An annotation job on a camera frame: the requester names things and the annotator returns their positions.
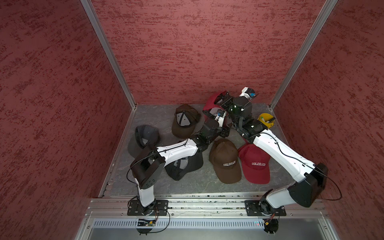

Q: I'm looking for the red cap with white logo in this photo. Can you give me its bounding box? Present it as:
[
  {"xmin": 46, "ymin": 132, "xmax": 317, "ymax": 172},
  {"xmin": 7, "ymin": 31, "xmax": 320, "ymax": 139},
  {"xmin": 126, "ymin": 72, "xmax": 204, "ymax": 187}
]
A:
[{"xmin": 238, "ymin": 144, "xmax": 271, "ymax": 185}]

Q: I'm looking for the black cap front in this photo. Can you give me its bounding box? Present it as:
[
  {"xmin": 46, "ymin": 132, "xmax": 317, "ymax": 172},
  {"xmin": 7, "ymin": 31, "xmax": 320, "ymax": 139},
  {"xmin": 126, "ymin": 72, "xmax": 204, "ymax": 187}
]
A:
[{"xmin": 165, "ymin": 152, "xmax": 204, "ymax": 181}]

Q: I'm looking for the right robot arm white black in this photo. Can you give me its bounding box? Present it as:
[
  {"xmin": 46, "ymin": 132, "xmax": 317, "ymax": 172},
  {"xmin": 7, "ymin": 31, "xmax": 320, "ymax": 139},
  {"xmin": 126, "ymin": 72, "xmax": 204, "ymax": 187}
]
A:
[{"xmin": 212, "ymin": 88, "xmax": 328, "ymax": 216}]

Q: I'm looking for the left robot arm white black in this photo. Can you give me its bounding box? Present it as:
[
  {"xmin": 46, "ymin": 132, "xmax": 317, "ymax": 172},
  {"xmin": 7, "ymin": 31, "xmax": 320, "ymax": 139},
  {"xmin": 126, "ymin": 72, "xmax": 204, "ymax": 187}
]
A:
[{"xmin": 130, "ymin": 119, "xmax": 233, "ymax": 209}]

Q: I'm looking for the dark brown cap back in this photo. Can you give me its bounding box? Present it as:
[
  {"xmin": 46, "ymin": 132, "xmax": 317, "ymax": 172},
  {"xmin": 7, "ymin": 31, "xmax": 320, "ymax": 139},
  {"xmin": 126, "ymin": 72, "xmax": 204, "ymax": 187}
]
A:
[{"xmin": 172, "ymin": 104, "xmax": 201, "ymax": 139}]

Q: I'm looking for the dark grey cap left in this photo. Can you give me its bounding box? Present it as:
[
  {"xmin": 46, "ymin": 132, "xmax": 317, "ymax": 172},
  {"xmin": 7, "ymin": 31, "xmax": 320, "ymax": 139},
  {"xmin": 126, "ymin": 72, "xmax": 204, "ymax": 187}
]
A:
[{"xmin": 127, "ymin": 125, "xmax": 160, "ymax": 158}]

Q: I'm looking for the yellow plastic bucket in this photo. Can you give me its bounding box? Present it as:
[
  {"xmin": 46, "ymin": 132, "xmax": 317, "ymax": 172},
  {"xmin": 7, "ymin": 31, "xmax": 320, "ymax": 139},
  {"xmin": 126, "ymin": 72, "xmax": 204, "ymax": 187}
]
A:
[{"xmin": 258, "ymin": 113, "xmax": 276, "ymax": 129}]

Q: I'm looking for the right corner aluminium profile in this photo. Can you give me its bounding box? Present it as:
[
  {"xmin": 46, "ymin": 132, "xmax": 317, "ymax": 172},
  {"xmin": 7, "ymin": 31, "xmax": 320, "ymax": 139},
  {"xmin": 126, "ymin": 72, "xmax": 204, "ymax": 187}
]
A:
[{"xmin": 269, "ymin": 0, "xmax": 338, "ymax": 111}]

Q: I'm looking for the corner aluminium profile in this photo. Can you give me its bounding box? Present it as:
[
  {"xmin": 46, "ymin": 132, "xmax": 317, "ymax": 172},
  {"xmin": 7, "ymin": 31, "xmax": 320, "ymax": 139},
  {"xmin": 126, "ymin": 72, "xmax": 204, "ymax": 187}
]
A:
[
  {"xmin": 80, "ymin": 0, "xmax": 137, "ymax": 111},
  {"xmin": 269, "ymin": 0, "xmax": 338, "ymax": 111}
]

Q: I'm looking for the left corner aluminium profile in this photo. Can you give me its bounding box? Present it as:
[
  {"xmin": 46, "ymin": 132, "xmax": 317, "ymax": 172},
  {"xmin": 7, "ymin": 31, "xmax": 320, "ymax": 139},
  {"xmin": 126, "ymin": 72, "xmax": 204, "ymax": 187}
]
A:
[{"xmin": 80, "ymin": 0, "xmax": 137, "ymax": 111}]

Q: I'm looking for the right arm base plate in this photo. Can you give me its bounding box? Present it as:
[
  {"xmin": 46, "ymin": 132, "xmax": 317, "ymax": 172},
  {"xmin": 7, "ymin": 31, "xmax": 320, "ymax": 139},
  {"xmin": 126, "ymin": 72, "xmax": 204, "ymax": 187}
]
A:
[{"xmin": 245, "ymin": 200, "xmax": 287, "ymax": 217}]

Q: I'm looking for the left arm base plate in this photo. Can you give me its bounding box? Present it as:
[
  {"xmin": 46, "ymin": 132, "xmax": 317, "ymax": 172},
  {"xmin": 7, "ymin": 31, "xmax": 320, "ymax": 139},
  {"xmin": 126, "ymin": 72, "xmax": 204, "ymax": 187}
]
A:
[{"xmin": 127, "ymin": 199, "xmax": 169, "ymax": 217}]

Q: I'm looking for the aluminium rail frame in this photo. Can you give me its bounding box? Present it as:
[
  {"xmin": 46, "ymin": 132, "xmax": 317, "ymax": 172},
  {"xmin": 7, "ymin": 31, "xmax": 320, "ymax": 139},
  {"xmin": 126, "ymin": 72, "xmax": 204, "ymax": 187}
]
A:
[{"xmin": 75, "ymin": 192, "xmax": 339, "ymax": 240}]

